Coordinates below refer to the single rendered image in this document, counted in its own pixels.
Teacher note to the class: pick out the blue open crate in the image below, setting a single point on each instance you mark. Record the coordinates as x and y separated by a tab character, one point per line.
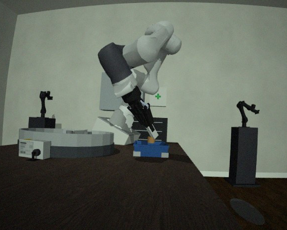
145	149

